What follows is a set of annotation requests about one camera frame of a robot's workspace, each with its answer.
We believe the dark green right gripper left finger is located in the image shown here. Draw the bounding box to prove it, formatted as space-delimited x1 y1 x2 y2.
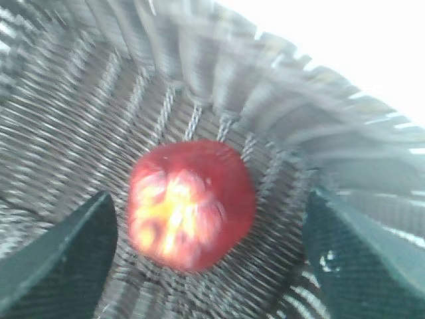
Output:
1 191 118 318

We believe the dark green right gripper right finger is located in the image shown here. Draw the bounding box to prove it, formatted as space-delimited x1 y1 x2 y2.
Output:
302 189 424 318

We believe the red apple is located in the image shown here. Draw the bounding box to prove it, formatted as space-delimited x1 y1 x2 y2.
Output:
127 140 257 271

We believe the dark woven wicker basket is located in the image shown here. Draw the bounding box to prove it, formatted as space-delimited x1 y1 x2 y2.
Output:
1 1 424 318

